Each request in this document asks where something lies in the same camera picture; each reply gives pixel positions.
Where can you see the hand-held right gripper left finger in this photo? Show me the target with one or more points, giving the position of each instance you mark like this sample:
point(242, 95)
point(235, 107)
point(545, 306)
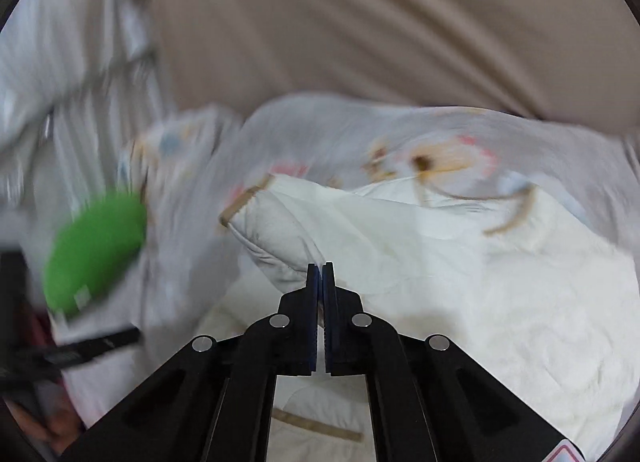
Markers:
point(313, 294)

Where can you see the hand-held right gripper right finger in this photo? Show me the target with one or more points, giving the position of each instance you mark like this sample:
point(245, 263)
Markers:
point(329, 294)

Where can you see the white quilted blanket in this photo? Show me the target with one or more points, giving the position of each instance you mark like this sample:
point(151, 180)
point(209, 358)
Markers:
point(450, 267)

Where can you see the grey floral blanket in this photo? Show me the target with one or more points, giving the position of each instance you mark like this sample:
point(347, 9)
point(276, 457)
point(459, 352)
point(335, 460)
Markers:
point(325, 141)

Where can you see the black flat device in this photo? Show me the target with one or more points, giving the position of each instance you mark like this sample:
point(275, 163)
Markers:
point(100, 340)

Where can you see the green cushion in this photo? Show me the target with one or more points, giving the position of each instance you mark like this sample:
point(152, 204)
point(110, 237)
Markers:
point(95, 247)

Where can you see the dark red cloth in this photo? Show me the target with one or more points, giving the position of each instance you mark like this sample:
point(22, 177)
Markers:
point(42, 329)

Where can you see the beige curtain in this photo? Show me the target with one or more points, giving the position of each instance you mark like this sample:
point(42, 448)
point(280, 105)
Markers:
point(350, 16)

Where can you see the white sheer curtain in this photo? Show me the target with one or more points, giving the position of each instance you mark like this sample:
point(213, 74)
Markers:
point(50, 66)

